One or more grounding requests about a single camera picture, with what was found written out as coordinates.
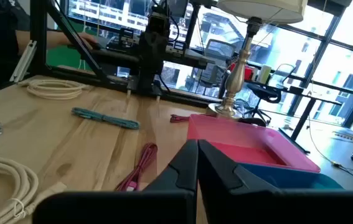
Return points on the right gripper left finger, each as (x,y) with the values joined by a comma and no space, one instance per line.
(182,174)

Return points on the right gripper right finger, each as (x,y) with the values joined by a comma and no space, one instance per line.
(219,180)

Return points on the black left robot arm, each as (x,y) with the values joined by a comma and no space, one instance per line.
(154,46)

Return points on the person's forearm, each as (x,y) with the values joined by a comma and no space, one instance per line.
(45,40)

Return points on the pink translucent plastic bin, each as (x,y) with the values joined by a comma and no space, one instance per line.
(241,133)

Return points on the blue plastic bin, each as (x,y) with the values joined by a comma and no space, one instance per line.
(288,179)

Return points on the black office chair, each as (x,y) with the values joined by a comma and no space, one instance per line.
(266,93)

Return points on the silver table lamp white shade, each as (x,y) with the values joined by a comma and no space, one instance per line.
(235,81)

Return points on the red container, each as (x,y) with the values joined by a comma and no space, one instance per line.
(248,73)

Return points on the white cup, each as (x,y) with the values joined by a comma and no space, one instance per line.
(264,74)

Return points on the black office desk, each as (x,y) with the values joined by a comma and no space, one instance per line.
(307,105)

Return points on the green mat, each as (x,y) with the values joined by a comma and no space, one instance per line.
(64,59)

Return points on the person's hand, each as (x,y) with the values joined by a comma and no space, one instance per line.
(84,39)

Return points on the white aluminium extrusion bar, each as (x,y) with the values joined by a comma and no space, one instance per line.
(23,62)

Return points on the black aluminium rig frame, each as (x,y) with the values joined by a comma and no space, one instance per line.
(37,37)

